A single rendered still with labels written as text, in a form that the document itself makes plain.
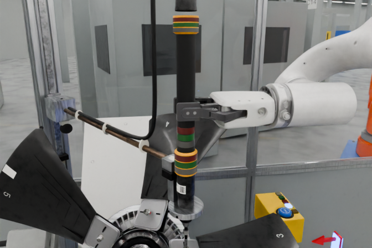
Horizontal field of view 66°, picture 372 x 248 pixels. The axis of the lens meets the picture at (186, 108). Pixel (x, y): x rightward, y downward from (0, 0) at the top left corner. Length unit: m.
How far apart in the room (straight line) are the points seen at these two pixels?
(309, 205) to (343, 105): 1.16
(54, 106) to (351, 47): 0.83
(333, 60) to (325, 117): 0.13
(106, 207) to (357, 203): 1.38
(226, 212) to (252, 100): 1.08
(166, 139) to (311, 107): 0.35
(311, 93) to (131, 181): 0.58
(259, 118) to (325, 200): 1.26
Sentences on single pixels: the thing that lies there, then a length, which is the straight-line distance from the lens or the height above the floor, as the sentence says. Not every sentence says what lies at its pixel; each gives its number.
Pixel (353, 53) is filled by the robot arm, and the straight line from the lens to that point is 0.62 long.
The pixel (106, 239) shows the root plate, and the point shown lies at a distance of 0.67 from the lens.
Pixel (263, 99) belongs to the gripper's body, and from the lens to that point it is 0.51.
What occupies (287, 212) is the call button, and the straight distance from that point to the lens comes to 1.01.
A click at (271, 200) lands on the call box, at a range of 1.08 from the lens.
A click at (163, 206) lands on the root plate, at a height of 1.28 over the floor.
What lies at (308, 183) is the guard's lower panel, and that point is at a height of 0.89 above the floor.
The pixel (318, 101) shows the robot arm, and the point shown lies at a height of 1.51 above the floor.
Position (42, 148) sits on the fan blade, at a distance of 0.67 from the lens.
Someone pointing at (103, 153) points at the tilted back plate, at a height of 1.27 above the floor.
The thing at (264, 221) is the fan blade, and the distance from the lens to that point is 0.77.
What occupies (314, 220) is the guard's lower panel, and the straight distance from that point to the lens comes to 1.77.
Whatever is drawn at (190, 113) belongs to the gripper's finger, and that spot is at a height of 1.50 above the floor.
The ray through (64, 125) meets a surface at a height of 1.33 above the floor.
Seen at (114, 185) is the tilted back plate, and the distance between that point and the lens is 0.90.
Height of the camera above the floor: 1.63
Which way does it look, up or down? 15 degrees down
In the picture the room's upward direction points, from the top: straight up
